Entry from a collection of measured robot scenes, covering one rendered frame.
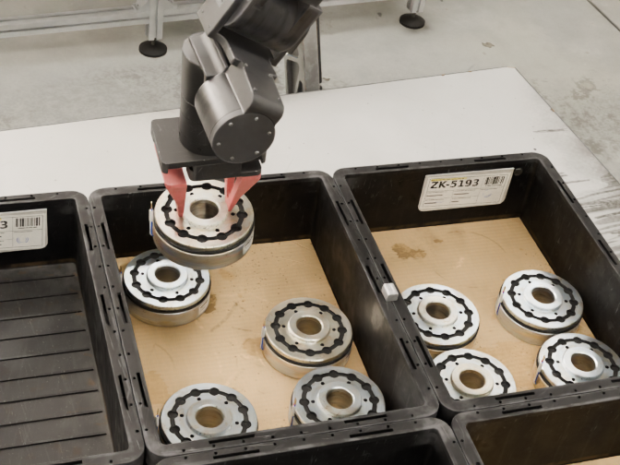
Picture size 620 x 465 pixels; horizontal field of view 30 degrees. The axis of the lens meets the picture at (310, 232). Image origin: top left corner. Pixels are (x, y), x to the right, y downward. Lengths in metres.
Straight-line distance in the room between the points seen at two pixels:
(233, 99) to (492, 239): 0.64
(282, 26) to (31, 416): 0.51
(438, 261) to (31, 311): 0.51
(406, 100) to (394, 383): 0.84
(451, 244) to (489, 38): 2.18
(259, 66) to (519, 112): 1.08
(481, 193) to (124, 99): 1.75
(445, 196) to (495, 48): 2.12
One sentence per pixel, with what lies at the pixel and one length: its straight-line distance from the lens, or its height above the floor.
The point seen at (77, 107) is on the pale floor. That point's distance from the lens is 3.12.
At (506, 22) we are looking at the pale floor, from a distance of 3.77.
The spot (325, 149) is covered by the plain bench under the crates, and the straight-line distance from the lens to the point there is 1.86.
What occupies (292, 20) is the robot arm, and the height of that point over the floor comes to 1.28.
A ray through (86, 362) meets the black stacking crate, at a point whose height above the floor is 0.83.
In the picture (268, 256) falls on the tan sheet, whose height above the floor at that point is 0.83.
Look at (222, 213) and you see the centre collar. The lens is 1.18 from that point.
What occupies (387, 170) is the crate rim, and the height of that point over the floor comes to 0.93.
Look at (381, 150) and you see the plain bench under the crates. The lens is 1.88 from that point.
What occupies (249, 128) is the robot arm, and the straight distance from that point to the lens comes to 0.99.
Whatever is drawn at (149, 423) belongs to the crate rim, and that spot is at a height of 0.93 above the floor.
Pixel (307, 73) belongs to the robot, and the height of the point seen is 0.65.
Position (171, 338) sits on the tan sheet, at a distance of 1.34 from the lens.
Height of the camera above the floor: 1.80
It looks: 41 degrees down
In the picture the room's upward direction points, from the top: 9 degrees clockwise
